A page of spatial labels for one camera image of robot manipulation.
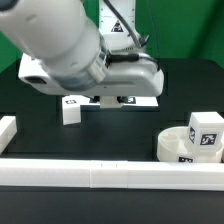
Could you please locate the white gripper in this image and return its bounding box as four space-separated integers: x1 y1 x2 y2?
18 54 164 97

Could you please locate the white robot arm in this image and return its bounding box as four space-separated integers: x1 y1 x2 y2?
0 0 164 97

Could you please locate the white marker sheet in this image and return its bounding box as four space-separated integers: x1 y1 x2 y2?
76 95 158 107

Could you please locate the white left fence wall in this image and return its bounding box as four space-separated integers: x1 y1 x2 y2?
0 116 17 155

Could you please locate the white fence wall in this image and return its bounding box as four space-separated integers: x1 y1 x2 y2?
0 116 17 155
0 159 224 191

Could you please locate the white front fence wall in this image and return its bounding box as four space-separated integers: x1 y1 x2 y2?
0 159 224 191

